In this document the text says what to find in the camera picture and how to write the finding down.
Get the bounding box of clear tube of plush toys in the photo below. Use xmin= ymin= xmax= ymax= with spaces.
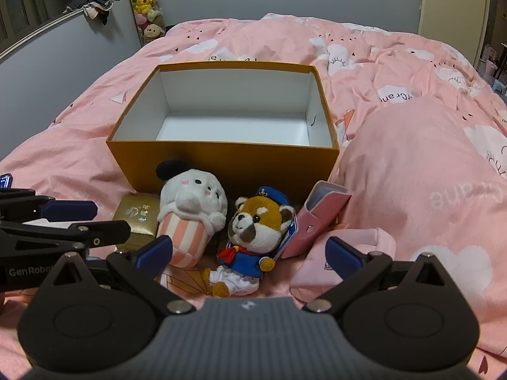
xmin=126 ymin=0 xmax=167 ymax=44

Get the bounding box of pile of clothes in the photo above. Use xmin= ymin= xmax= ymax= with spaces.
xmin=63 ymin=0 xmax=121 ymax=25

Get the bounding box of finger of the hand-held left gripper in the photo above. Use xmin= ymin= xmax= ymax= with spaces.
xmin=0 ymin=220 xmax=132 ymax=257
xmin=0 ymin=189 xmax=98 ymax=222

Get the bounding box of orange cardboard box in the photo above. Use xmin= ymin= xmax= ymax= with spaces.
xmin=106 ymin=62 xmax=340 ymax=206

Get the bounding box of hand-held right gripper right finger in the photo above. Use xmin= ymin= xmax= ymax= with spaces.
xmin=303 ymin=237 xmax=458 ymax=314

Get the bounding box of white seal plush toy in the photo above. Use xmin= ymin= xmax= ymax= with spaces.
xmin=156 ymin=159 xmax=229 ymax=268

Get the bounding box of pink fabric pouch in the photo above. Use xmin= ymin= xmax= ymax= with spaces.
xmin=289 ymin=227 xmax=397 ymax=297

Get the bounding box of cream door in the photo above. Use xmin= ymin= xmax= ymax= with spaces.
xmin=418 ymin=0 xmax=492 ymax=42

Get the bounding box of small gold box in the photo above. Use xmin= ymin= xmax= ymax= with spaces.
xmin=112 ymin=194 xmax=161 ymax=252

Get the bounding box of pink printed duvet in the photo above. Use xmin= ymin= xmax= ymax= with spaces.
xmin=0 ymin=13 xmax=507 ymax=380

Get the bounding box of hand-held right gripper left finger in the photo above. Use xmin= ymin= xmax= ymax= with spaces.
xmin=37 ymin=236 xmax=196 ymax=316

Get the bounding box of pink card wallet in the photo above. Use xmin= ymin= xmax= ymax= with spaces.
xmin=282 ymin=181 xmax=352 ymax=260

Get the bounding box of dark window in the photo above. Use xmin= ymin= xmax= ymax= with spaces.
xmin=0 ymin=0 xmax=93 ymax=54

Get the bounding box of red panda sailor plush toy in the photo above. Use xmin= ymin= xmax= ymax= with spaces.
xmin=202 ymin=186 xmax=298 ymax=298

